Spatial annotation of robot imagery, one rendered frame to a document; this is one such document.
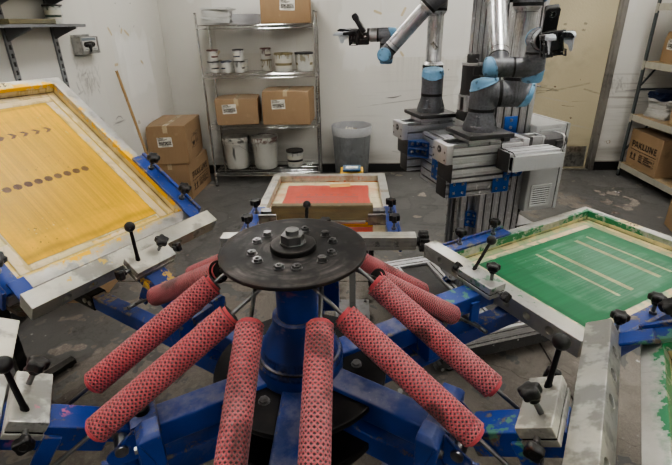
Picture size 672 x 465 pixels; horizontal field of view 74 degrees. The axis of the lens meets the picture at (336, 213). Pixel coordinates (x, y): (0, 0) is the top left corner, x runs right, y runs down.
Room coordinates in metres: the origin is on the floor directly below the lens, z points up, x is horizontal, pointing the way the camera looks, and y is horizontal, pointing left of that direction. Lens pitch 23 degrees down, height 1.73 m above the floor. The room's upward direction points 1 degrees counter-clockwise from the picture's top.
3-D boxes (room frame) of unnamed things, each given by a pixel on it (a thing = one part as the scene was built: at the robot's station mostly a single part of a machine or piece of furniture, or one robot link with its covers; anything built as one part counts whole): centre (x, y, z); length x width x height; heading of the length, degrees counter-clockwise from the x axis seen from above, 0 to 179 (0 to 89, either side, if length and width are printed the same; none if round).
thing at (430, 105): (2.51, -0.54, 1.31); 0.15 x 0.15 x 0.10
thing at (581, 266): (1.22, -0.71, 1.05); 1.08 x 0.61 x 0.23; 118
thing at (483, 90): (2.03, -0.68, 1.42); 0.13 x 0.12 x 0.14; 81
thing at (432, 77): (2.52, -0.54, 1.42); 0.13 x 0.12 x 0.14; 169
